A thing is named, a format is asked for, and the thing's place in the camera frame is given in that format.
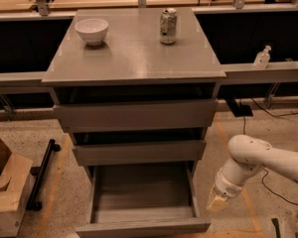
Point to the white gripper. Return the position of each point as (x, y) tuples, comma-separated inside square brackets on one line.
[(226, 186)]

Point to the grey bottom drawer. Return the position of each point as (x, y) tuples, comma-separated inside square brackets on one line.
[(142, 200)]

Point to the grey drawer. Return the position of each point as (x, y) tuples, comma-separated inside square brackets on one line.
[(135, 147), (135, 107), (142, 200)]

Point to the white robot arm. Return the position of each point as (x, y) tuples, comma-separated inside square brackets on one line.
[(247, 157)]

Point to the grey middle drawer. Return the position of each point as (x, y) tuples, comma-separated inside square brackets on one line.
[(135, 147)]

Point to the grey top drawer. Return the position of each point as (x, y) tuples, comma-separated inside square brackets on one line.
[(135, 107)]

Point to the grey drawer cabinet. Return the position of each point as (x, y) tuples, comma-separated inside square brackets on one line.
[(132, 54)]

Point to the black power box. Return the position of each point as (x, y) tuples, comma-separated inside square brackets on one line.
[(238, 109)]

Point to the clear sanitizer bottle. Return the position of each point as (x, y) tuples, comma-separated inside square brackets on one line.
[(262, 58)]

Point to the black metal bar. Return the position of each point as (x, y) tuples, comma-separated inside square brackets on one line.
[(39, 174)]

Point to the crushed soda can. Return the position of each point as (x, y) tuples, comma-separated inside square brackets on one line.
[(168, 25)]

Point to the cardboard box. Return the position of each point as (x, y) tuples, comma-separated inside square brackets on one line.
[(16, 183)]

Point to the white ceramic bowl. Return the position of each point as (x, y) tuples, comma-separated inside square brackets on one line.
[(92, 31)]

